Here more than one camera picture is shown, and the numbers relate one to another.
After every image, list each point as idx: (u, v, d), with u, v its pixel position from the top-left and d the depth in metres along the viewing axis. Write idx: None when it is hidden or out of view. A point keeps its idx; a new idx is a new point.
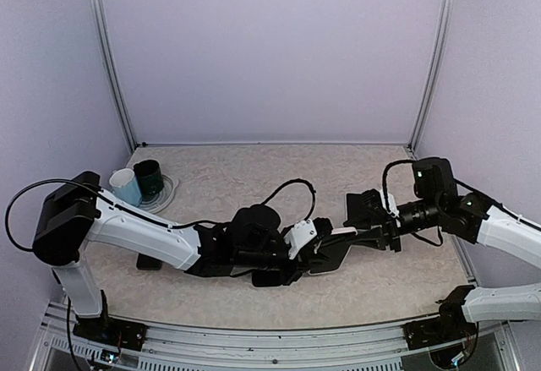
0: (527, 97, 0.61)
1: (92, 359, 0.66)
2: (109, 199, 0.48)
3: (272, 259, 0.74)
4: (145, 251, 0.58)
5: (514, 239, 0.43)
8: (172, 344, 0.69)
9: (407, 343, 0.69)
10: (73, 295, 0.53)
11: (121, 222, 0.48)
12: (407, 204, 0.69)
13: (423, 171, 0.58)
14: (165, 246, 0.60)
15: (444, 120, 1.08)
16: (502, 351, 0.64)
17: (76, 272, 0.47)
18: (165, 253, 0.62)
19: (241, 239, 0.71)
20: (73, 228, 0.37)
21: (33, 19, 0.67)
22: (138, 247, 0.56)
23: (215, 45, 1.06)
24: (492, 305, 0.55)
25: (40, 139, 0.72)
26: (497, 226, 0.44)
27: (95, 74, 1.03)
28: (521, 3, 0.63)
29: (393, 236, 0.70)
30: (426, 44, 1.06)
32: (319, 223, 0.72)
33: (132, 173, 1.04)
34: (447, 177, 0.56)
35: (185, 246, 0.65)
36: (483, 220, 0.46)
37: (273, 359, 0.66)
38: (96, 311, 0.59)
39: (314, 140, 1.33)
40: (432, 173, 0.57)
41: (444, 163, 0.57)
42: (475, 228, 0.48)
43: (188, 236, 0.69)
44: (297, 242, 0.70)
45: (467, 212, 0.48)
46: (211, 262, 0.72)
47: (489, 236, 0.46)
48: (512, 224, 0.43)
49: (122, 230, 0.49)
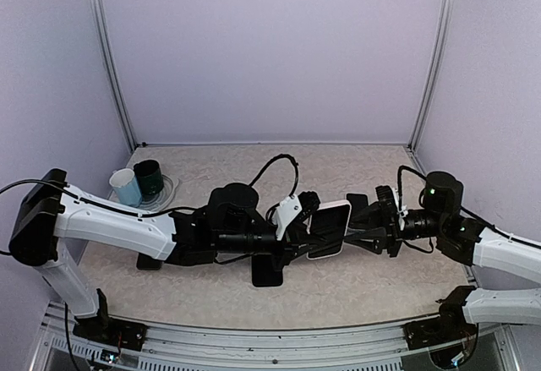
0: (527, 96, 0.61)
1: (92, 359, 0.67)
2: (73, 192, 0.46)
3: (258, 243, 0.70)
4: (119, 243, 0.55)
5: (510, 258, 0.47)
8: (172, 344, 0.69)
9: (407, 343, 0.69)
10: (65, 296, 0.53)
11: (86, 215, 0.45)
12: (412, 210, 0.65)
13: (436, 189, 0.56)
14: (137, 236, 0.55)
15: (444, 120, 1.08)
16: (502, 351, 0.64)
17: (60, 272, 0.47)
18: (140, 244, 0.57)
19: (219, 222, 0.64)
20: (37, 226, 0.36)
21: (33, 19, 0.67)
22: (109, 239, 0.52)
23: (215, 45, 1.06)
24: (494, 306, 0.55)
25: (40, 139, 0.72)
26: (491, 247, 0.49)
27: (95, 74, 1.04)
28: (520, 3, 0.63)
29: (396, 238, 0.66)
30: (426, 44, 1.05)
32: (306, 199, 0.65)
33: (132, 173, 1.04)
34: (456, 203, 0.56)
35: (159, 233, 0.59)
36: (476, 244, 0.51)
37: (273, 359, 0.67)
38: (93, 311, 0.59)
39: (314, 141, 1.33)
40: (446, 195, 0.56)
41: (459, 187, 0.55)
42: (471, 252, 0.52)
43: (162, 224, 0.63)
44: (285, 220, 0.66)
45: (462, 238, 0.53)
46: (190, 249, 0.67)
47: (483, 258, 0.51)
48: (505, 243, 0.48)
49: (89, 222, 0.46)
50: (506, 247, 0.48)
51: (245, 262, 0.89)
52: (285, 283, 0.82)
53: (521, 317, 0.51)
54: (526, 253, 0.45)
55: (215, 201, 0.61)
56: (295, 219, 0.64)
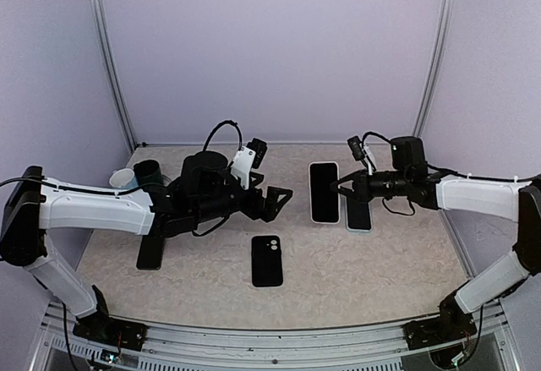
0: (527, 95, 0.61)
1: (93, 359, 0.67)
2: (51, 182, 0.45)
3: (232, 202, 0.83)
4: (104, 226, 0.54)
5: (467, 193, 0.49)
8: (172, 344, 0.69)
9: (407, 343, 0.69)
10: (63, 294, 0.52)
11: (65, 200, 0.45)
12: (385, 173, 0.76)
13: (398, 145, 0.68)
14: (118, 215, 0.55)
15: (444, 120, 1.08)
16: (502, 351, 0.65)
17: (52, 269, 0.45)
18: (122, 221, 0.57)
19: (194, 188, 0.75)
20: (27, 217, 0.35)
21: (31, 18, 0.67)
22: (92, 222, 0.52)
23: (215, 44, 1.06)
24: (477, 283, 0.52)
25: (40, 137, 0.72)
26: (450, 186, 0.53)
27: (95, 74, 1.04)
28: (520, 4, 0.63)
29: (365, 177, 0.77)
30: (427, 43, 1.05)
32: (253, 147, 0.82)
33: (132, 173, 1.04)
34: (417, 153, 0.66)
35: (139, 208, 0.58)
36: (437, 185, 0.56)
37: (273, 359, 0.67)
38: (91, 307, 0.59)
39: (314, 141, 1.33)
40: (407, 147, 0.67)
41: (417, 142, 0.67)
42: (434, 194, 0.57)
43: (137, 197, 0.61)
44: (245, 169, 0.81)
45: (426, 184, 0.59)
46: (170, 219, 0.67)
47: (446, 197, 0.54)
48: (463, 181, 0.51)
49: (69, 209, 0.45)
50: (463, 185, 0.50)
51: (246, 262, 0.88)
52: (286, 283, 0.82)
53: (506, 283, 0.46)
54: (477, 184, 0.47)
55: (189, 168, 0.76)
56: (253, 163, 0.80)
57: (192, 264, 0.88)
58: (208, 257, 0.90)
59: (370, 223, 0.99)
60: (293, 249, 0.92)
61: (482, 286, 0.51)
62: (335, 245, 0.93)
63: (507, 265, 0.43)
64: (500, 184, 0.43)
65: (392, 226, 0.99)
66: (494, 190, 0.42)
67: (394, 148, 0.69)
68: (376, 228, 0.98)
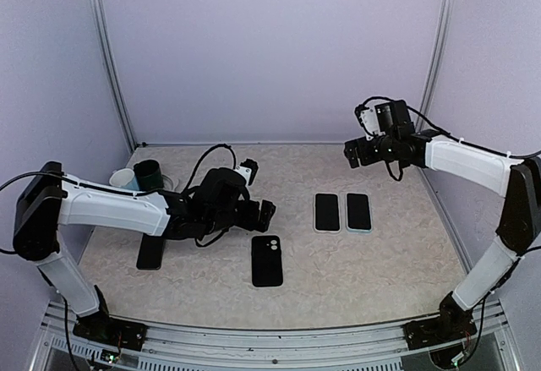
0: (526, 95, 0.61)
1: (93, 359, 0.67)
2: (73, 179, 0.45)
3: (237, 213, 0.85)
4: (118, 225, 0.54)
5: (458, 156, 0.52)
8: (171, 344, 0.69)
9: (407, 343, 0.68)
10: (67, 292, 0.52)
11: (85, 198, 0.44)
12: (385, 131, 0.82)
13: (381, 110, 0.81)
14: (134, 214, 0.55)
15: (444, 120, 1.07)
16: (502, 351, 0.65)
17: (61, 266, 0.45)
18: (137, 221, 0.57)
19: (212, 198, 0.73)
20: (48, 210, 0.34)
21: (32, 19, 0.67)
22: (110, 221, 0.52)
23: (215, 43, 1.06)
24: (474, 283, 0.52)
25: (40, 137, 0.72)
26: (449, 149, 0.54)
27: (95, 74, 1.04)
28: (521, 3, 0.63)
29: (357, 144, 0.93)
30: (426, 45, 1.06)
32: (247, 164, 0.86)
33: (132, 173, 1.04)
34: (401, 113, 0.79)
35: (155, 210, 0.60)
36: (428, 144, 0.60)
37: (273, 359, 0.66)
38: (95, 306, 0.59)
39: (314, 141, 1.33)
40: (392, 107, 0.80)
41: (401, 104, 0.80)
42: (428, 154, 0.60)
43: (154, 199, 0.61)
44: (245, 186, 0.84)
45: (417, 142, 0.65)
46: (183, 221, 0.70)
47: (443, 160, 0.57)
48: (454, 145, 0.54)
49: (90, 205, 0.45)
50: (460, 150, 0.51)
51: (245, 261, 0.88)
52: (286, 283, 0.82)
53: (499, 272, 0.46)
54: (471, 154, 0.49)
55: (213, 178, 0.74)
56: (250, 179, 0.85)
57: (192, 264, 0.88)
58: (208, 257, 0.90)
59: (370, 222, 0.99)
60: (293, 249, 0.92)
61: (480, 282, 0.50)
62: (335, 245, 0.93)
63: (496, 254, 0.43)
64: (492, 155, 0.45)
65: (392, 226, 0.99)
66: (487, 162, 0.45)
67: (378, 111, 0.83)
68: (376, 228, 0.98)
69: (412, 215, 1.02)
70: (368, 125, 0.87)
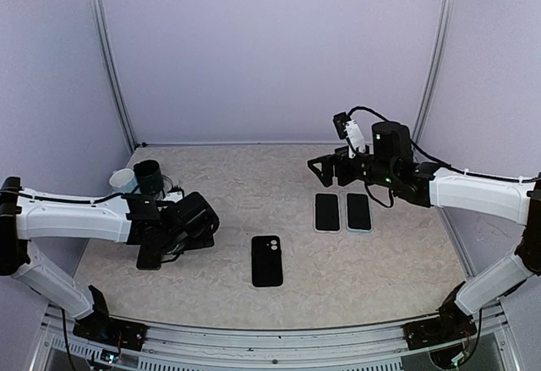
0: (527, 95, 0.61)
1: (92, 359, 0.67)
2: (28, 193, 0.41)
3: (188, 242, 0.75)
4: (88, 236, 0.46)
5: (465, 192, 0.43)
8: (171, 344, 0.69)
9: (407, 343, 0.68)
10: (57, 298, 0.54)
11: (40, 210, 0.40)
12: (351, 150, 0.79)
13: (381, 134, 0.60)
14: (98, 224, 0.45)
15: (444, 120, 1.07)
16: (502, 351, 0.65)
17: (40, 275, 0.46)
18: (107, 232, 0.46)
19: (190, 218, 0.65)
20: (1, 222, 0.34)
21: (32, 19, 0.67)
22: (79, 232, 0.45)
23: (213, 44, 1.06)
24: (479, 292, 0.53)
25: (40, 137, 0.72)
26: (445, 183, 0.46)
27: (95, 74, 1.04)
28: (521, 2, 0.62)
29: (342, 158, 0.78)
30: (425, 45, 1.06)
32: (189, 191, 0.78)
33: (132, 173, 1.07)
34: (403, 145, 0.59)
35: (116, 216, 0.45)
36: (431, 181, 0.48)
37: (273, 359, 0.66)
38: (86, 307, 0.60)
39: (314, 141, 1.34)
40: (391, 138, 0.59)
41: (402, 132, 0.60)
42: (427, 192, 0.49)
43: (117, 204, 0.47)
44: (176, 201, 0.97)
45: (417, 178, 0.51)
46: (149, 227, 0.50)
47: (439, 194, 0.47)
48: (459, 177, 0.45)
49: (45, 219, 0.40)
50: (464, 180, 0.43)
51: (245, 261, 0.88)
52: (286, 283, 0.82)
53: (509, 283, 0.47)
54: (486, 186, 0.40)
55: (198, 200, 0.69)
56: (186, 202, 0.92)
57: (192, 264, 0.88)
58: (209, 257, 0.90)
59: (370, 223, 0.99)
60: (294, 249, 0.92)
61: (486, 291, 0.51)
62: (335, 245, 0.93)
63: (509, 270, 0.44)
64: (504, 183, 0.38)
65: (392, 226, 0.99)
66: (500, 193, 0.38)
67: (377, 136, 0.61)
68: (376, 228, 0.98)
69: (412, 215, 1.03)
70: (353, 139, 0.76)
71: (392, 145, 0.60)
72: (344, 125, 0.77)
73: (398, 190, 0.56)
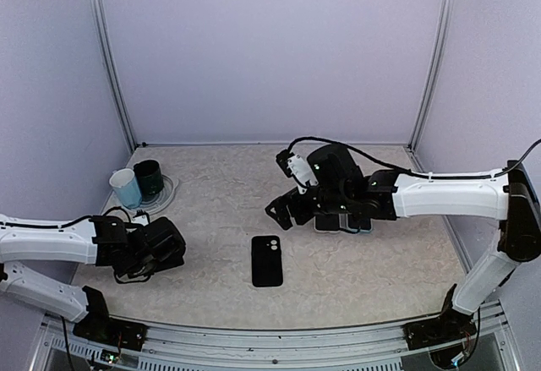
0: (527, 95, 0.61)
1: (92, 359, 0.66)
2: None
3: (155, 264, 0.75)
4: (53, 257, 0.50)
5: (434, 199, 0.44)
8: (171, 344, 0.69)
9: (407, 343, 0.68)
10: (49, 305, 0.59)
11: (12, 237, 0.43)
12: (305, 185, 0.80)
13: (319, 164, 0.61)
14: (64, 247, 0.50)
15: (444, 120, 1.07)
16: (502, 352, 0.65)
17: (23, 287, 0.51)
18: (71, 254, 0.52)
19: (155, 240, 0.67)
20: None
21: (32, 19, 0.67)
22: (44, 254, 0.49)
23: (213, 44, 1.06)
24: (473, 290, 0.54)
25: (40, 137, 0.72)
26: (412, 193, 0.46)
27: (95, 74, 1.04)
28: (521, 3, 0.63)
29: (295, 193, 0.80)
30: (425, 46, 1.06)
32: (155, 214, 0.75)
33: (132, 173, 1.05)
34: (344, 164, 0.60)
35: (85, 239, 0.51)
36: (395, 194, 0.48)
37: (273, 359, 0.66)
38: (81, 308, 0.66)
39: (313, 141, 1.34)
40: (330, 161, 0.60)
41: (339, 151, 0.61)
42: (392, 204, 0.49)
43: (84, 226, 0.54)
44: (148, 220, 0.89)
45: (376, 193, 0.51)
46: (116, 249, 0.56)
47: (406, 205, 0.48)
48: (423, 183, 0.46)
49: (13, 245, 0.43)
50: (433, 187, 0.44)
51: (244, 261, 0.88)
52: (286, 283, 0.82)
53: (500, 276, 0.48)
54: (458, 189, 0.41)
55: (162, 223, 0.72)
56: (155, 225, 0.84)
57: (192, 264, 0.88)
58: (209, 257, 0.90)
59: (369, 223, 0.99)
60: (293, 249, 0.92)
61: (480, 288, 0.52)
62: (335, 245, 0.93)
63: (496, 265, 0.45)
64: (478, 183, 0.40)
65: (391, 226, 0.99)
66: (478, 193, 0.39)
67: (316, 166, 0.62)
68: (376, 228, 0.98)
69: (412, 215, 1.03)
70: (299, 174, 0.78)
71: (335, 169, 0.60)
72: (286, 162, 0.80)
73: (361, 212, 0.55)
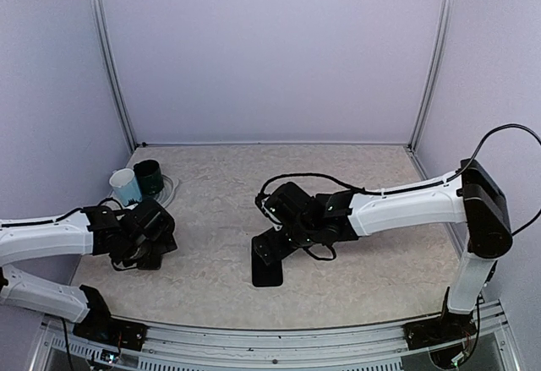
0: (527, 95, 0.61)
1: (92, 359, 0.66)
2: None
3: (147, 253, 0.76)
4: (53, 253, 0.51)
5: (391, 211, 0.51)
8: (171, 344, 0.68)
9: (407, 343, 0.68)
10: (51, 308, 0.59)
11: (8, 237, 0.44)
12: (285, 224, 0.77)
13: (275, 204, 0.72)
14: (62, 240, 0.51)
15: (444, 120, 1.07)
16: (502, 351, 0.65)
17: (23, 291, 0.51)
18: (70, 246, 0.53)
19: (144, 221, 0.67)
20: None
21: (31, 19, 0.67)
22: (44, 251, 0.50)
23: (213, 43, 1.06)
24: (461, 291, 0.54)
25: (40, 136, 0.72)
26: (365, 212, 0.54)
27: (95, 73, 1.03)
28: (521, 2, 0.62)
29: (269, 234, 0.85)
30: (424, 45, 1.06)
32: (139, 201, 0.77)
33: (132, 173, 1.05)
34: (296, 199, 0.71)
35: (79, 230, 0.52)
36: (351, 216, 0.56)
37: (273, 359, 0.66)
38: (82, 307, 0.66)
39: (313, 141, 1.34)
40: (283, 202, 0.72)
41: (286, 190, 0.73)
42: (354, 226, 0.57)
43: (78, 217, 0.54)
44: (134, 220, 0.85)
45: (333, 218, 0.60)
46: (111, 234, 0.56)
47: (367, 224, 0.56)
48: (378, 201, 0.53)
49: (12, 245, 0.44)
50: (386, 202, 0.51)
51: (244, 261, 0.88)
52: (286, 283, 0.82)
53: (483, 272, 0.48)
54: (413, 199, 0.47)
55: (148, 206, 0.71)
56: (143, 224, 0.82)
57: (191, 264, 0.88)
58: (209, 257, 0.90)
59: None
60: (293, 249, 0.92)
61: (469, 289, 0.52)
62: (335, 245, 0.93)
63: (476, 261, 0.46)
64: (429, 192, 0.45)
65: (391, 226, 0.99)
66: (429, 201, 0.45)
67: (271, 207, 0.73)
68: None
69: None
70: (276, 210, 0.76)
71: (290, 208, 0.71)
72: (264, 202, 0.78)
73: (325, 237, 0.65)
